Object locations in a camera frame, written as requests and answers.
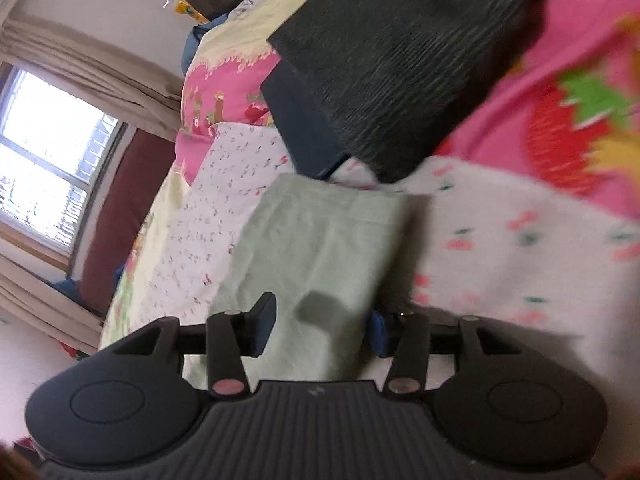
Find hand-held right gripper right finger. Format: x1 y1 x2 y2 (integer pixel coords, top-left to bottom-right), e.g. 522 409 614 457
370 310 498 395

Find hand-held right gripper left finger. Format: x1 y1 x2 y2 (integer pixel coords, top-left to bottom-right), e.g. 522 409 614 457
142 291 278 398

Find green pants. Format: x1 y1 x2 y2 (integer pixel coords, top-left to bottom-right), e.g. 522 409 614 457
182 172 416 393

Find black folded pants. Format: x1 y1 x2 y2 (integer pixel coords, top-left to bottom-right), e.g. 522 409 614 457
260 0 556 183

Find white cherry print sheet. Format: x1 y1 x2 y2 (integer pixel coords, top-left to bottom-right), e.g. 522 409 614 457
150 122 640 391

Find maroon window seat cushion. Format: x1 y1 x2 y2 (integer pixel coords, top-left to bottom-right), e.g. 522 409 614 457
80 127 178 306

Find red toy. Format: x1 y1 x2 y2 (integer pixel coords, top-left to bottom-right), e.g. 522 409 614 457
60 342 96 361

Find blue cloth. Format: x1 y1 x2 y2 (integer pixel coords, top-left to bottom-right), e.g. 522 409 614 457
50 280 83 306

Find beige curtain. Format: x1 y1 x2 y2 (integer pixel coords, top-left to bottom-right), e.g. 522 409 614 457
0 17 186 143
0 252 103 356

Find barred window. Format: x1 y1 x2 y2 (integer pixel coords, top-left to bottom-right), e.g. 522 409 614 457
0 62 126 261

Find blue pillow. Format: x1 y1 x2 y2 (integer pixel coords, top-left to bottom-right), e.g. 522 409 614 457
181 12 231 73

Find yellow plastic bag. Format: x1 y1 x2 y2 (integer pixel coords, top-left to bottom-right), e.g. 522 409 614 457
172 0 208 23

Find bed with floral sheet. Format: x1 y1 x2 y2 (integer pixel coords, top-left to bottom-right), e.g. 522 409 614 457
97 0 640 361

